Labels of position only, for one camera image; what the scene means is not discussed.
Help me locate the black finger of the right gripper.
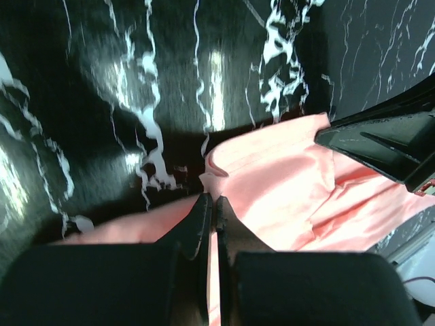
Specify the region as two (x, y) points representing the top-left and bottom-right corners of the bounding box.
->
(315, 79), (434, 196)

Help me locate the black marble pattern mat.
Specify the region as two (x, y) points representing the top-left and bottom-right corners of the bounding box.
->
(1, 1), (434, 270)

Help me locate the pink t-shirt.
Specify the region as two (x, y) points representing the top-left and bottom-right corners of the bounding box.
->
(50, 112), (435, 326)

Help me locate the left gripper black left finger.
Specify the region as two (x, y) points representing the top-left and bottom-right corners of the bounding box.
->
(1, 194), (213, 325)

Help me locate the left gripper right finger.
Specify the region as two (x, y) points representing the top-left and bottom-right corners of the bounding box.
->
(216, 197), (421, 325)

